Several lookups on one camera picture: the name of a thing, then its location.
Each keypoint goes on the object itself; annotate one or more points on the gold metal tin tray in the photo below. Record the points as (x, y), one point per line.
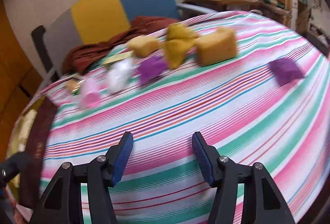
(25, 186)

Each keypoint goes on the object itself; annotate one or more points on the yellow sponge block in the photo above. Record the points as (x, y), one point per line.
(142, 46)

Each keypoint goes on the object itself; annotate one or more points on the yellow plush toy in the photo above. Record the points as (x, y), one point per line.
(179, 40)

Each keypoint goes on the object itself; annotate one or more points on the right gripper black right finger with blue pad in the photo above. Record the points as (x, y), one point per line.
(262, 201)

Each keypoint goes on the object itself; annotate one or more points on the wooden side desk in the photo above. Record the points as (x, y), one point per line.
(269, 10)

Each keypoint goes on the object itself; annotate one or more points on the grey yellow blue headboard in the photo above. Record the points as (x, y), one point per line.
(92, 21)

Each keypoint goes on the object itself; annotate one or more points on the wooden wardrobe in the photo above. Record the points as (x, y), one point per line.
(19, 80)

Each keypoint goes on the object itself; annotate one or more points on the noodle snack packet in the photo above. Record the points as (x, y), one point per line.
(73, 85)

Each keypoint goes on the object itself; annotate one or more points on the green gold small box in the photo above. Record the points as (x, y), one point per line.
(116, 58)

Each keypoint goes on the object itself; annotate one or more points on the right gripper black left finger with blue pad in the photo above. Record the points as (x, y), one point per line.
(61, 201)

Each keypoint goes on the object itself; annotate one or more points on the dark red blanket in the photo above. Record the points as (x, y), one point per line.
(80, 58)

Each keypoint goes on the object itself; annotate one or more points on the striped pink green bedsheet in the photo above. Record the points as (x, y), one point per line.
(238, 107)

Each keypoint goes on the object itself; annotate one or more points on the purple cube block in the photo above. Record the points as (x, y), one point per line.
(285, 71)

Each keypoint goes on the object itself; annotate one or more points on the large yellow sponge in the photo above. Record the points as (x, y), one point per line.
(216, 47)

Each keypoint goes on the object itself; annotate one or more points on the pink hair roller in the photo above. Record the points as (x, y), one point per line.
(89, 96)

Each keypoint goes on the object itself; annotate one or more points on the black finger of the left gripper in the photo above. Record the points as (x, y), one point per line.
(13, 166)

